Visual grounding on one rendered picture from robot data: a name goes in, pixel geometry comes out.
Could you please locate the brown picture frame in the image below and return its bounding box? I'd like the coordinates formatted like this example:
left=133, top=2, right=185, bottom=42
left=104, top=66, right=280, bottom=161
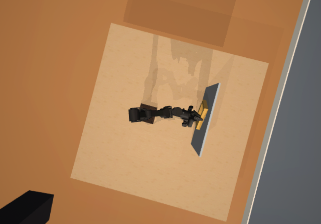
left=196, top=100, right=208, bottom=130

